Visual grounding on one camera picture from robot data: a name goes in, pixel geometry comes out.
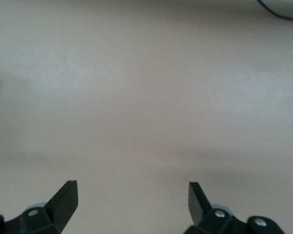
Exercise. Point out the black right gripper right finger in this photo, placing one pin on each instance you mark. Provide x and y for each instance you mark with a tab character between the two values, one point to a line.
197	207

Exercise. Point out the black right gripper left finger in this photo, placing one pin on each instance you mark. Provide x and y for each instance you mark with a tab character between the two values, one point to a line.
63	202

